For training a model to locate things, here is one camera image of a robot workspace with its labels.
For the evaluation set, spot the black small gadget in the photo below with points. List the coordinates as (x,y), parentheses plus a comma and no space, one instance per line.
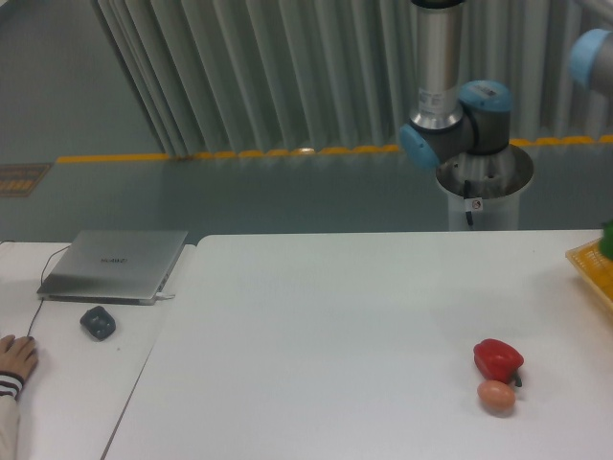
(99,323)

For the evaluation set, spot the red bell pepper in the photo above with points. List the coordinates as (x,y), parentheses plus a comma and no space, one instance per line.
(497,360)

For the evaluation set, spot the brown egg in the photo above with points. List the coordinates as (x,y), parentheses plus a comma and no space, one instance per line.
(496,395)

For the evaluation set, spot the person's hand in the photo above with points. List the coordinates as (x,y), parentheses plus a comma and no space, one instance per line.
(14,359)

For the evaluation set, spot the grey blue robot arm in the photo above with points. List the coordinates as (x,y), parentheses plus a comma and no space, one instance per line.
(449,118)

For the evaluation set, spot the green bell pepper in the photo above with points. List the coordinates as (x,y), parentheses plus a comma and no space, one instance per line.
(605,244)

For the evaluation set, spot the striped sleeve forearm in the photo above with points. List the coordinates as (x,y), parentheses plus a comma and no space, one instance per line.
(11,386)

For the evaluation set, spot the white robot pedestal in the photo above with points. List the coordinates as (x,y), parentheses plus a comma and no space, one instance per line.
(483,192)

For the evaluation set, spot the yellow plastic basket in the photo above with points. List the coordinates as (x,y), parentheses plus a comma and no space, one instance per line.
(594,268)

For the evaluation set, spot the silver closed laptop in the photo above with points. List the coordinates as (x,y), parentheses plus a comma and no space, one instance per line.
(114,267)

